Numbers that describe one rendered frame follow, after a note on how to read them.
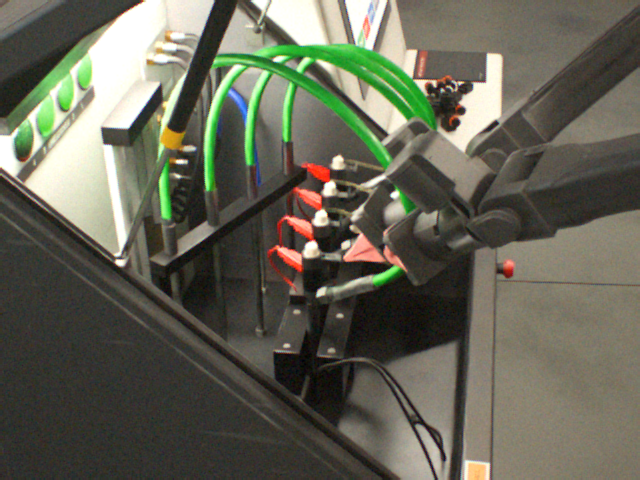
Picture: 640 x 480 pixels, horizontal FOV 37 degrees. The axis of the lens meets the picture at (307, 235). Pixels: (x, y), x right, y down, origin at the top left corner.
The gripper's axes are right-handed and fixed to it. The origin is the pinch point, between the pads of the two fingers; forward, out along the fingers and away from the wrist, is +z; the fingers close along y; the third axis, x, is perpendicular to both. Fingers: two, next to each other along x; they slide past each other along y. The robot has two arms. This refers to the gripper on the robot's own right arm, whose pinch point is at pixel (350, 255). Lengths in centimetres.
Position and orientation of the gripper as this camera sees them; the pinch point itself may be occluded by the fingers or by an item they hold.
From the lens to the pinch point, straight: 127.6
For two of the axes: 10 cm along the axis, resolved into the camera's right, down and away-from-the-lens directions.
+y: -6.5, -7.4, -1.4
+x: -4.2, 5.1, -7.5
